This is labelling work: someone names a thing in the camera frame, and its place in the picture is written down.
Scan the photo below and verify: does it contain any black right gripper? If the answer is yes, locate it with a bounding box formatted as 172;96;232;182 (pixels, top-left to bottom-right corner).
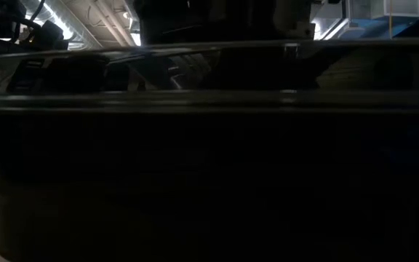
133;0;279;47

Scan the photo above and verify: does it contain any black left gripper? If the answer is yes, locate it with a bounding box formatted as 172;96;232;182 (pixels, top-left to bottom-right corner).
0;14;69;56

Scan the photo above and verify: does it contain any black plastic container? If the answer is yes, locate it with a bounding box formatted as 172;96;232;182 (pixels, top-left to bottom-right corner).
0;38;419;262

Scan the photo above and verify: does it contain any blue ceiling beam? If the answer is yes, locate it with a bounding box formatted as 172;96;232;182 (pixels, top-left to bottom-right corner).
335;16;419;39

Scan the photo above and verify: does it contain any grey ceiling unit box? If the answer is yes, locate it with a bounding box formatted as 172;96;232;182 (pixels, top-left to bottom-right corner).
347;0;419;19

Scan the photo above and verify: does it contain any ribbed silver ceiling duct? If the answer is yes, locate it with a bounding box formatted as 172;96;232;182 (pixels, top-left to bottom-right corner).
20;0;103;51

